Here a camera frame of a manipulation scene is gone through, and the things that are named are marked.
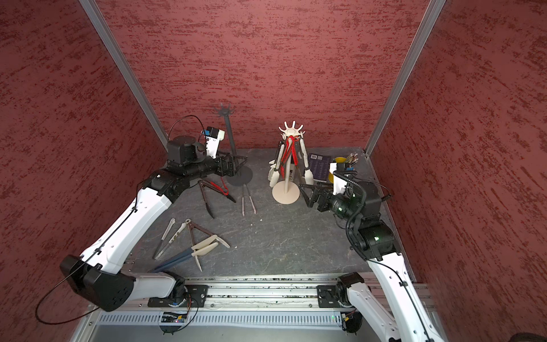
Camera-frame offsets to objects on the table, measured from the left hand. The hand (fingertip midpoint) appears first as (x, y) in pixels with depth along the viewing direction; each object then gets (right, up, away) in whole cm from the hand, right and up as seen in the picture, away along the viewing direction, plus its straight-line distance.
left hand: (236, 161), depth 71 cm
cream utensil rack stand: (+19, -14, +31) cm, 39 cm away
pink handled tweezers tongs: (-2, -18, +26) cm, 32 cm away
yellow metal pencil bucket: (+45, +1, +32) cm, 56 cm away
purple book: (+37, -1, +42) cm, 56 cm away
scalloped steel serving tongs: (+13, -5, +11) cm, 17 cm away
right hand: (+24, -10, -5) cm, 26 cm away
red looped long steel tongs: (+17, +4, +3) cm, 18 cm away
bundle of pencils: (+48, +2, +24) cm, 54 cm away
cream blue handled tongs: (-19, -35, +11) cm, 41 cm away
